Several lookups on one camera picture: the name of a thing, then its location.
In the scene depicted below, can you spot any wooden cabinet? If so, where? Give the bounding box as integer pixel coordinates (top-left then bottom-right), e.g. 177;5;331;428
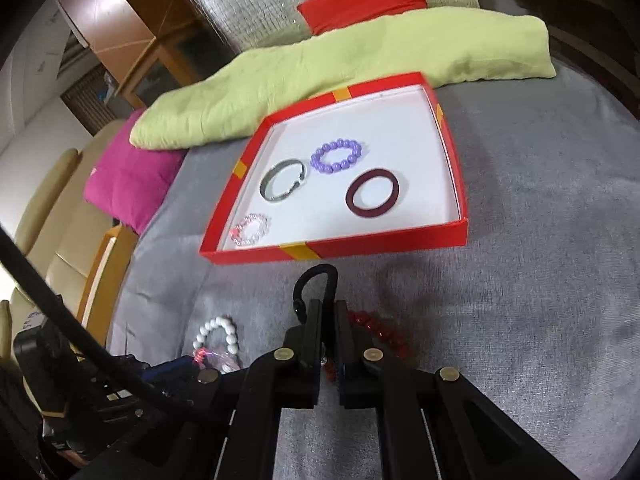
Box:
55;0;241;111

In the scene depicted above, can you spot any black cable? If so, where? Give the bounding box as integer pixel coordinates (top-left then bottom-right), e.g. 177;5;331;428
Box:
0;227;201;416

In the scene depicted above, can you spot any red jewelry box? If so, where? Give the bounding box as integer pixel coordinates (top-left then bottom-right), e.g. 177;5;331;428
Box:
199;72;470;266

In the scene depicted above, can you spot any black hair tie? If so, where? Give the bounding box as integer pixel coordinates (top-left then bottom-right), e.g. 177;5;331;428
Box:
292;263;338;321

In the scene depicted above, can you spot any silver bangle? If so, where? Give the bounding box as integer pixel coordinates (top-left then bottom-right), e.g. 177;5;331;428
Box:
261;159;307;203

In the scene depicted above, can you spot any green blanket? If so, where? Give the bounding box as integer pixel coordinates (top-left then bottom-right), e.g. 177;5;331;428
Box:
129;6;557;151

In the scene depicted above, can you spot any white bead bracelet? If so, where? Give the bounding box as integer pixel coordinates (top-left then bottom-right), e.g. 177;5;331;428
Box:
192;315;241;356

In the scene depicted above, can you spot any purple bead bracelet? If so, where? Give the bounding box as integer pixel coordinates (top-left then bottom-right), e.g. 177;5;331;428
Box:
310;139;363;175

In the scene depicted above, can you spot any beige sofa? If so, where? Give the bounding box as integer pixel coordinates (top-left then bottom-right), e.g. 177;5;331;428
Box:
0;119;131;361

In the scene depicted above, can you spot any red bead bracelet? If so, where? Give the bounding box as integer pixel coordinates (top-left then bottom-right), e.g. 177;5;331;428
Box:
322;310;408;386

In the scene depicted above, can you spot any brown slatted panel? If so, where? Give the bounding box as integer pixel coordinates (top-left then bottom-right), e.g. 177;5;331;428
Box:
60;65;131;136

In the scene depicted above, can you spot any pink cushion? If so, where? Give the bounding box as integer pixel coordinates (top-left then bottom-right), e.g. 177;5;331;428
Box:
82;107;187;236

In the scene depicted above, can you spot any silver insulation mat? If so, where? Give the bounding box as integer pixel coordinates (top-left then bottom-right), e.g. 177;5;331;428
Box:
186;0;481;56

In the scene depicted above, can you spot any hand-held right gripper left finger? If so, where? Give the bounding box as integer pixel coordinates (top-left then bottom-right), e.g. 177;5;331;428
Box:
197;299;323;480

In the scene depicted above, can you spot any dark red bangle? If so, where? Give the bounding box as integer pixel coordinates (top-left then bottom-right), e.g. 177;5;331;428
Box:
346;168;401;220

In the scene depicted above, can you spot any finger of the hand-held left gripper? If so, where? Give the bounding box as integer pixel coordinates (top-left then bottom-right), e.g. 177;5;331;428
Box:
135;355;201;386

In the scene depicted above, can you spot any orange wooden side table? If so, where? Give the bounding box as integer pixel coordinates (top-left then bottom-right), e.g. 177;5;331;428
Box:
77;225;138;346

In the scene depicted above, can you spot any pink clear bead bracelet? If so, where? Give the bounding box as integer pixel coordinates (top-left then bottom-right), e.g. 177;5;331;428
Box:
231;212;271;248
192;345;241;373

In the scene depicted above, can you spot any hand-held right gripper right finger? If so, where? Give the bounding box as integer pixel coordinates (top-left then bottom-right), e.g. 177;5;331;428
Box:
332;300;581;480

